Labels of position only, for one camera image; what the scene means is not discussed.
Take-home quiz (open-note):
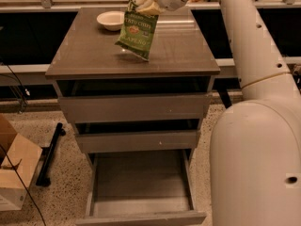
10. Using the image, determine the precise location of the green jalapeno chip bag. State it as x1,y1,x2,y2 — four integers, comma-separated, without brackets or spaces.
116,0,158,61

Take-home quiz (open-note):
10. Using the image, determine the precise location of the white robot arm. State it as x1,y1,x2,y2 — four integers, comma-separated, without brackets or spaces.
136,0,301,226

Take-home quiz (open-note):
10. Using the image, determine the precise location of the grey drawer cabinet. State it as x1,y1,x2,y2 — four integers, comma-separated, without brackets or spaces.
45,6,221,226

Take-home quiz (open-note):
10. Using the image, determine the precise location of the grey top drawer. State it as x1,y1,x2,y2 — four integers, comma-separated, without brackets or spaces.
58,93,211,123

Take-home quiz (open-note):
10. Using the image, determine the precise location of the grey middle drawer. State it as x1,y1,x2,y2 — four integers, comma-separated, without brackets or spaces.
75,119,199,153

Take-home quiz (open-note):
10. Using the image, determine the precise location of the grey open bottom drawer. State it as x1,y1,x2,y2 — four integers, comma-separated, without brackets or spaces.
75,150,206,226

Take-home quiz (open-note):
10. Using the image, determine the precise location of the white bowl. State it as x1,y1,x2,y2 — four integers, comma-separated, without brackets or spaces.
97,11,124,31

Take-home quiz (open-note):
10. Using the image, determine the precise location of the black left table foot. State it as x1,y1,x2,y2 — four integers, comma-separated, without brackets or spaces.
36,122,66,186

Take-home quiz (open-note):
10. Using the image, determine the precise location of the cardboard box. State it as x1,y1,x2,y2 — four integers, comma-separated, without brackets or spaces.
0,115,42,211

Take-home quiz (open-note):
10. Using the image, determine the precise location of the grey horizontal rail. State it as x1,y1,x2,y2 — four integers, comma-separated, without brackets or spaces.
0,56,301,87

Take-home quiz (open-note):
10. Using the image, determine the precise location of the black cable at left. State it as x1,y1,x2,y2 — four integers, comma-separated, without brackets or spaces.
0,59,47,226

